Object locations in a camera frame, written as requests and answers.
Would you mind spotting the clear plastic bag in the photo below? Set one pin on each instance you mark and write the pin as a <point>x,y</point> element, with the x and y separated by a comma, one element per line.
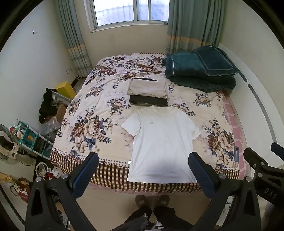
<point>50,128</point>

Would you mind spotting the folded black clothes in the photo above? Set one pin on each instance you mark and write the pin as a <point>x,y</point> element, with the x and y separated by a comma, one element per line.
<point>148,100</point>

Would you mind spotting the pink checked mattress cover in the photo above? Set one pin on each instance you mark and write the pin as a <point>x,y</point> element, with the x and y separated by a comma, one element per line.
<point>235,124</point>

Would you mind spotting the white t-shirt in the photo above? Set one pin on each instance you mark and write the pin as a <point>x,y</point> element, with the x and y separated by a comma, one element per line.
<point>162,144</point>

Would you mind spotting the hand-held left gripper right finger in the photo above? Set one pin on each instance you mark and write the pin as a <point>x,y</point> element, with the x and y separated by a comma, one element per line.
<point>199,173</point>

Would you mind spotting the red printed bag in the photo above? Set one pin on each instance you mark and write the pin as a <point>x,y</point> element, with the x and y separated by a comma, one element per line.
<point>21,188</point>

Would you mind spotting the teal folded blanket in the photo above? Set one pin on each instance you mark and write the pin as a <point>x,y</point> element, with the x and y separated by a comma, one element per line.
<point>184,66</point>

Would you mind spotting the white framed window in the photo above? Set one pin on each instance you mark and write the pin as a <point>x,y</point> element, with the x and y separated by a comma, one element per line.
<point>131,11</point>

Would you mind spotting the teal striped curtain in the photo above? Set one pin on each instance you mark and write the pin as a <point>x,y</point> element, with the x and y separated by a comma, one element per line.
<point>190,24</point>
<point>75,44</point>

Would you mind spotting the brown cardboard box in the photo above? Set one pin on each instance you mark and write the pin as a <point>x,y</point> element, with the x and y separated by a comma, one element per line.
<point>61,113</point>

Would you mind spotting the folded beige clothes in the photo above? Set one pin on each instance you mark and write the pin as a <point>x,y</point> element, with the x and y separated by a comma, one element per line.
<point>146,88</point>

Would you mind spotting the white floor fan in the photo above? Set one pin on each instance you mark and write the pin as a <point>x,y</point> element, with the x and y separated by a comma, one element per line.
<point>8,148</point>

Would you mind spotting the teal shelf rack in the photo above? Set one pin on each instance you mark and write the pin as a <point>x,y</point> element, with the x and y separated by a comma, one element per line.
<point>28,135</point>

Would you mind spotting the teal pillow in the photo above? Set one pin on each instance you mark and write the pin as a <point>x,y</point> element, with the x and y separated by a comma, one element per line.
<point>217,60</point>

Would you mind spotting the floral bed sheet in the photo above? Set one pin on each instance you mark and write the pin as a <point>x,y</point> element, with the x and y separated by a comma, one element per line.
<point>99,100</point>

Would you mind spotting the black hanging clothes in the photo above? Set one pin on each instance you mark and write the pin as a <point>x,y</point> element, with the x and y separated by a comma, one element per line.
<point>46,106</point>

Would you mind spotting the dark phone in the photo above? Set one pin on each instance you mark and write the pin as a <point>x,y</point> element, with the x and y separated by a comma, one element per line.
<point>236,154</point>

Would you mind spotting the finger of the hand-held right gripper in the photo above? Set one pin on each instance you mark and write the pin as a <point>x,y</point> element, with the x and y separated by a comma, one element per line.
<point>278,149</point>
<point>253,157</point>

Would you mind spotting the grey slipper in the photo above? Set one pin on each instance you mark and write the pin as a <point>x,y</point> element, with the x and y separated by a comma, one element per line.
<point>163,200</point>
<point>141,201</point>

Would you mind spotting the white headboard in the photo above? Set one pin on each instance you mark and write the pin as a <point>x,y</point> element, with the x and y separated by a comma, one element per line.
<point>257,75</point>

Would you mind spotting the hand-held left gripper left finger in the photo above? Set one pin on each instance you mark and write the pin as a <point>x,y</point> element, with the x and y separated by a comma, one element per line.
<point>88,169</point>

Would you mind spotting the yellow box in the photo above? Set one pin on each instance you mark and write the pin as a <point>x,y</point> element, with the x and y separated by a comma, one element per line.
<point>65,88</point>

